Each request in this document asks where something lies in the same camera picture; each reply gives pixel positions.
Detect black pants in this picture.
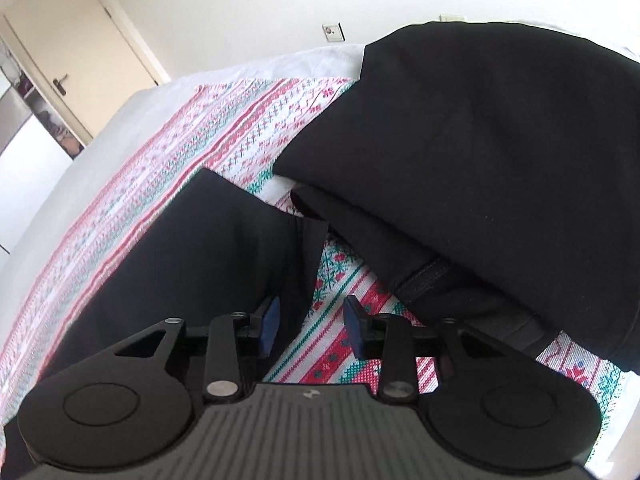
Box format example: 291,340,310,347
8,20,640,461

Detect white grey wardrobe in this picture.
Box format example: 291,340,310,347
1,44,84,257

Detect white bed sheet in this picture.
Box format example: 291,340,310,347
0,41,371,271

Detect wall light switch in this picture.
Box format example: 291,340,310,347
322,23,345,42

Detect cream door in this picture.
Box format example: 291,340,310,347
1,0,169,144

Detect patterned red green bedspread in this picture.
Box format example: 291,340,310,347
1,78,638,476

